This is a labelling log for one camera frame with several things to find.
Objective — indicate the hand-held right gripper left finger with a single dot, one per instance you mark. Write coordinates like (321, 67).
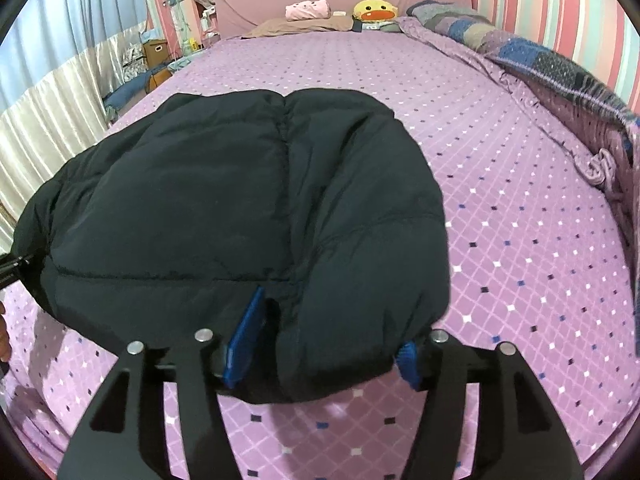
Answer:
(245, 345)

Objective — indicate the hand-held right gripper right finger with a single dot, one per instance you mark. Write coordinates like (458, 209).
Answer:
(410, 365)

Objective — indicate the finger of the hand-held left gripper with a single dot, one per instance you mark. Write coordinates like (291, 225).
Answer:
(12, 270)

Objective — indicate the black puffer jacket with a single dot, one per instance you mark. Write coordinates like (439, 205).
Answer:
(240, 220)

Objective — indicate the person's left hand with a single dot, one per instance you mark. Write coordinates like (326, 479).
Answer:
(4, 330)

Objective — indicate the cream satin curtain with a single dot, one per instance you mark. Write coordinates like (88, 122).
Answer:
(45, 110)

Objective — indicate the blue cloth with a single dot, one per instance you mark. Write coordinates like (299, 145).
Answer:
(125, 92)

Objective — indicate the orange-brown wooden box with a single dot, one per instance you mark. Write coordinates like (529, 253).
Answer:
(161, 79)

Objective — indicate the brown cardboard box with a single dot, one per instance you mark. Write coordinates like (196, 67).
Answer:
(155, 54)

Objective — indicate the blue curtain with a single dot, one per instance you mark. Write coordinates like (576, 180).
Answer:
(65, 15)

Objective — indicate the brown pillow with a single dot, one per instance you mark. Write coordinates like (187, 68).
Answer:
(295, 27)

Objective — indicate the patchwork blanket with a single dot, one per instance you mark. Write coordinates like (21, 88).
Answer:
(550, 65)

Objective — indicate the pink plush pillow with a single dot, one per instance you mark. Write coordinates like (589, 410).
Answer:
(307, 10)

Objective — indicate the yellow duck plush toy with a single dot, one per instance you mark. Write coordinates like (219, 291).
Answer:
(375, 10)

